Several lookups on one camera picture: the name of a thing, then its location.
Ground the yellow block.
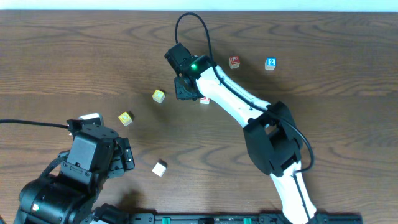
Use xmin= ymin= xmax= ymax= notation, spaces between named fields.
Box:
xmin=152 ymin=90 xmax=165 ymax=103
xmin=118 ymin=111 xmax=133 ymax=126

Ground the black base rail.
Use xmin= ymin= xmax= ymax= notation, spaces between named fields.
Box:
xmin=129 ymin=213 xmax=363 ymax=224

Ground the plain cream wooden block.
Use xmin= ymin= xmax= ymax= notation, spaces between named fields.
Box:
xmin=152 ymin=162 xmax=167 ymax=177

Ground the blue number 2 block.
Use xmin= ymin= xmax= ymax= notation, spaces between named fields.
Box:
xmin=265 ymin=57 xmax=277 ymax=70

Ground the red letter I block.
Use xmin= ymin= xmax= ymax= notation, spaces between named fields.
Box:
xmin=200 ymin=97 xmax=210 ymax=105

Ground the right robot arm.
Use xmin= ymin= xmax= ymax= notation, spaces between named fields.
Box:
xmin=164 ymin=43 xmax=317 ymax=223

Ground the yellow block lower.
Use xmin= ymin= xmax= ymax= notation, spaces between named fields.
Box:
xmin=118 ymin=111 xmax=133 ymax=126

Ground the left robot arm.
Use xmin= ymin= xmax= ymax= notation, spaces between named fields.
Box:
xmin=14 ymin=118 xmax=135 ymax=223

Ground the yellow block upper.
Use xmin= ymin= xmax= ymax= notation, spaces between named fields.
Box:
xmin=152 ymin=90 xmax=165 ymax=103

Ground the red picture block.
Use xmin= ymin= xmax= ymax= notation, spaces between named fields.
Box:
xmin=228 ymin=56 xmax=240 ymax=69

